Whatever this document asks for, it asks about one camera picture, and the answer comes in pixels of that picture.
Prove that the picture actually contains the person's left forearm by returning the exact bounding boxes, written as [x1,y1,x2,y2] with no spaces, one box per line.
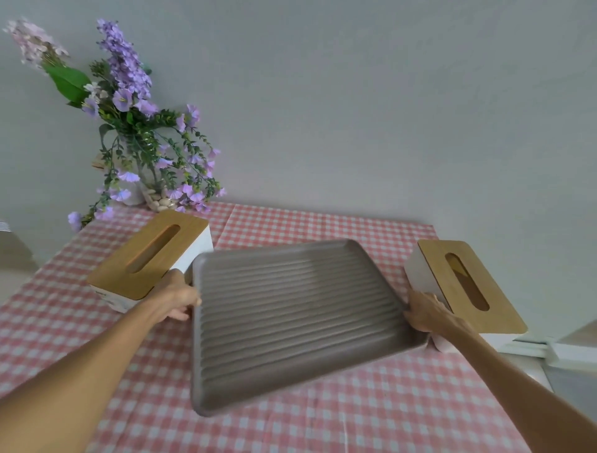
[0,299,161,453]

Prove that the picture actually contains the person's right hand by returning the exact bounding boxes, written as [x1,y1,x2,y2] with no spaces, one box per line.
[403,290,469,335]

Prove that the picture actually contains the person's right forearm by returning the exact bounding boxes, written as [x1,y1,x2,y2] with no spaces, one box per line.
[436,320,597,453]

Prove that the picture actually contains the purple artificial flower bouquet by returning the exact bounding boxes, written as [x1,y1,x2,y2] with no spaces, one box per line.
[4,18,227,232]

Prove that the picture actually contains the grey ribbed tray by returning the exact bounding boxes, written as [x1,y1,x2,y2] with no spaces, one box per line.
[190,238,430,417]

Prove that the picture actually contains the person's left hand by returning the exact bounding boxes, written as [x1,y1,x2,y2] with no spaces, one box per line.
[145,269,202,324]

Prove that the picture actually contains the glass vase with pebbles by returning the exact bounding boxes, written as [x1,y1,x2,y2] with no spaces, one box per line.
[138,164,180,213]

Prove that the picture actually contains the white furniture edge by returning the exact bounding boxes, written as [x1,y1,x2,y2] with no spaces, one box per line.
[485,320,597,411]

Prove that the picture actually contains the white tissue box wooden lid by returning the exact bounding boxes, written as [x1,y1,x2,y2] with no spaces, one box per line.
[87,209,214,314]
[404,239,529,353]

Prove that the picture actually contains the red white checkered tablecloth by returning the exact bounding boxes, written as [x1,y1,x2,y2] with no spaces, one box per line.
[0,202,532,453]

